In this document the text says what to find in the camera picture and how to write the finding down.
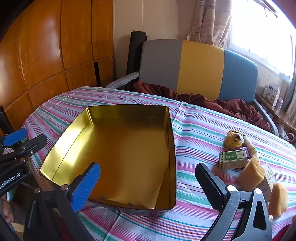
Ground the wooden wardrobe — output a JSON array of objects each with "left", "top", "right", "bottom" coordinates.
[{"left": 0, "top": 0, "right": 116, "bottom": 136}]

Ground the black rolled mat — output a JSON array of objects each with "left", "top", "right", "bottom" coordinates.
[{"left": 125, "top": 31, "right": 147, "bottom": 92}]

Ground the small green white box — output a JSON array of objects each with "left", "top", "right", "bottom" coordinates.
[{"left": 218, "top": 149, "right": 249, "bottom": 171}]

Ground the yellow knit pouch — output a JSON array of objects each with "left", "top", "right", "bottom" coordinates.
[{"left": 223, "top": 130, "right": 244, "bottom": 151}]

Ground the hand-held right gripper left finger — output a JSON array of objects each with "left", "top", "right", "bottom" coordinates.
[{"left": 23, "top": 162, "right": 101, "bottom": 241}]

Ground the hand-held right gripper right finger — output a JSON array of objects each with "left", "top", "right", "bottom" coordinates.
[{"left": 195, "top": 163, "right": 273, "bottom": 241}]

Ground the striped tablecloth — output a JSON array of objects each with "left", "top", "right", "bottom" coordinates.
[{"left": 21, "top": 86, "right": 296, "bottom": 241}]

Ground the large white carton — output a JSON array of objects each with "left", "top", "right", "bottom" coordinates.
[{"left": 263, "top": 86, "right": 280, "bottom": 105}]

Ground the white carton blue label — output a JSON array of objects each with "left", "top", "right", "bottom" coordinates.
[{"left": 268, "top": 82, "right": 282, "bottom": 93}]

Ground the patterned curtain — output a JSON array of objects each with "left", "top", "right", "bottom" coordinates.
[
  {"left": 187, "top": 0, "right": 233, "bottom": 48},
  {"left": 283, "top": 35, "right": 296, "bottom": 112}
]

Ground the gold tin box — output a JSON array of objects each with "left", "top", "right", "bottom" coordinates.
[{"left": 39, "top": 104, "right": 176, "bottom": 212}]

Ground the yellow sponge block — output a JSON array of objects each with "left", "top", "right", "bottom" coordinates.
[
  {"left": 235, "top": 155, "right": 266, "bottom": 192},
  {"left": 268, "top": 183, "right": 288, "bottom": 220}
]

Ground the wooden side shelf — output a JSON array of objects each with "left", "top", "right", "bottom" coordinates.
[{"left": 254, "top": 93, "right": 296, "bottom": 136}]

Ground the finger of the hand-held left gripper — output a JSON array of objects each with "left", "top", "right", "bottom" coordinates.
[
  {"left": 0, "top": 128, "right": 28, "bottom": 147},
  {"left": 0, "top": 134, "right": 48, "bottom": 164}
]

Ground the maroon cloth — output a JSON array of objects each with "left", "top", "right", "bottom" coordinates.
[{"left": 132, "top": 81, "right": 271, "bottom": 132}]

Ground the window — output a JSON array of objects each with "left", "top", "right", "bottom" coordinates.
[{"left": 228, "top": 0, "right": 295, "bottom": 77}]

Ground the grey yellow blue sofa chair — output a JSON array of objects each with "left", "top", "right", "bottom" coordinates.
[{"left": 105, "top": 39, "right": 279, "bottom": 136}]

